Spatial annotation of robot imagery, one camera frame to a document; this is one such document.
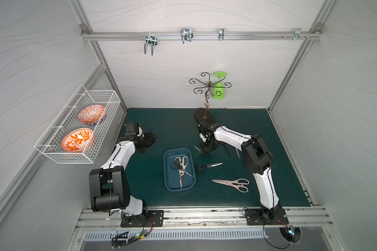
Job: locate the green cup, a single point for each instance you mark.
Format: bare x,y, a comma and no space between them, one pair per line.
219,88

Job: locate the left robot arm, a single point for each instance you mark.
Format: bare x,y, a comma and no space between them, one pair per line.
108,185

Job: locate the cream handled scissors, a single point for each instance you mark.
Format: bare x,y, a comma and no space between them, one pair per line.
183,172

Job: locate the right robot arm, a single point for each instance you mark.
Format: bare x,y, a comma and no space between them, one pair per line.
257,159

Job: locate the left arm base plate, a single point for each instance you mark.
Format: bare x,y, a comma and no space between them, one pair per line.
142,218

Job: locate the copper hook stand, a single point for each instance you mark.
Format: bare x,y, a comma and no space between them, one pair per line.
206,88

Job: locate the small black scissors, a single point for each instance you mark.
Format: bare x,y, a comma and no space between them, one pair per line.
178,164
201,152

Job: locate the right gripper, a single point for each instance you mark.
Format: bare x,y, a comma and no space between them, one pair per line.
210,147

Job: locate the white vented cable duct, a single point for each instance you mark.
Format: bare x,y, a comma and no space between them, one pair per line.
179,234

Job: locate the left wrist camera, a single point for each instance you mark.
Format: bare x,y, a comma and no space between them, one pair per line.
132,130

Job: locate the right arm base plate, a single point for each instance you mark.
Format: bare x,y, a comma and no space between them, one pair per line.
260,217

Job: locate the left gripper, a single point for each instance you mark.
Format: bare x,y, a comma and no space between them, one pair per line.
149,139

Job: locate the white wire basket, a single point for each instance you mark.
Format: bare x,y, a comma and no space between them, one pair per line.
49,144

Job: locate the orange patterned bowl rear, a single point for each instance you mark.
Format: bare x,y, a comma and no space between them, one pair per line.
92,115

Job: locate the round fan with led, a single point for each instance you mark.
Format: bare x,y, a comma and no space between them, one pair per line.
291,234

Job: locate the aluminium top rail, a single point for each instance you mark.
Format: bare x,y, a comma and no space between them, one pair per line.
198,36

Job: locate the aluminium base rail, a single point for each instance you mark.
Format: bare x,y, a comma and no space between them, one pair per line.
205,218

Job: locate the orange patterned bowl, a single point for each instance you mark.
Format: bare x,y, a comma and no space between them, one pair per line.
92,115
77,140

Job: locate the orange patterned bowl front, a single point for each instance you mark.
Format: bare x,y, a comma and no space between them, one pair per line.
77,140

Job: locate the blue storage box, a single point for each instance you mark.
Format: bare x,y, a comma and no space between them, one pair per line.
171,176

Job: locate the pink handled scissors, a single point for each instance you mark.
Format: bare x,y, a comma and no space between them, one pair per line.
239,184

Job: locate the double wire hook left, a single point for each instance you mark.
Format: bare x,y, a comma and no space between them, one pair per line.
151,42

